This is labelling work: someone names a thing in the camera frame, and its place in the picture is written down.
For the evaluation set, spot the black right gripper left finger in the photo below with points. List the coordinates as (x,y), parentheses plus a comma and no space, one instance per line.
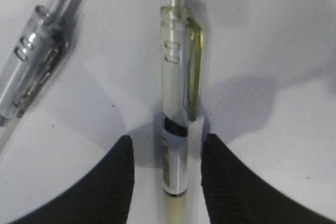
(102,196)

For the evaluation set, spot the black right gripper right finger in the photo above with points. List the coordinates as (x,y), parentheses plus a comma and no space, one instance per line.
(235,194)

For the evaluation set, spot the beige patterned pen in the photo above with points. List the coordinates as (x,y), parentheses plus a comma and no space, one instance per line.
(182,41)

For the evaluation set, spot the grey grip patterned pen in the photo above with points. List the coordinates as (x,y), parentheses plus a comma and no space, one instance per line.
(37,54)

